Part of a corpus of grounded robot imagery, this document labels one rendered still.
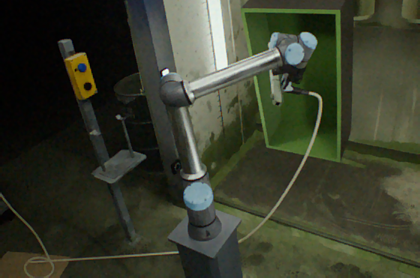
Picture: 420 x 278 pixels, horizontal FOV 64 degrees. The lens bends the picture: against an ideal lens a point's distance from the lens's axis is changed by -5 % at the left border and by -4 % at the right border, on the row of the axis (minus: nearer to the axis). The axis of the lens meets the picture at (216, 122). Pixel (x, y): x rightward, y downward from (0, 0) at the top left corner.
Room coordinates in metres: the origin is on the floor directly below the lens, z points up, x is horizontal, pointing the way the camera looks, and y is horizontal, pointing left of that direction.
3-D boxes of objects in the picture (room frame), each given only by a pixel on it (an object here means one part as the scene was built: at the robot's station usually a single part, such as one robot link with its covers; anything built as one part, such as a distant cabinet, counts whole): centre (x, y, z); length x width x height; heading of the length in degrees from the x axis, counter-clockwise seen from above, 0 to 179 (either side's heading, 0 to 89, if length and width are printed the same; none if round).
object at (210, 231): (1.41, 0.15, 0.69); 0.19 x 0.19 x 0.10
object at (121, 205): (2.01, 0.80, 0.82); 0.06 x 0.06 x 1.64; 54
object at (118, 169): (1.92, 0.67, 0.95); 0.26 x 0.15 x 0.32; 144
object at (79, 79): (1.97, 0.75, 1.42); 0.12 x 0.06 x 0.26; 144
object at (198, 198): (1.41, 0.15, 0.83); 0.17 x 0.15 x 0.18; 4
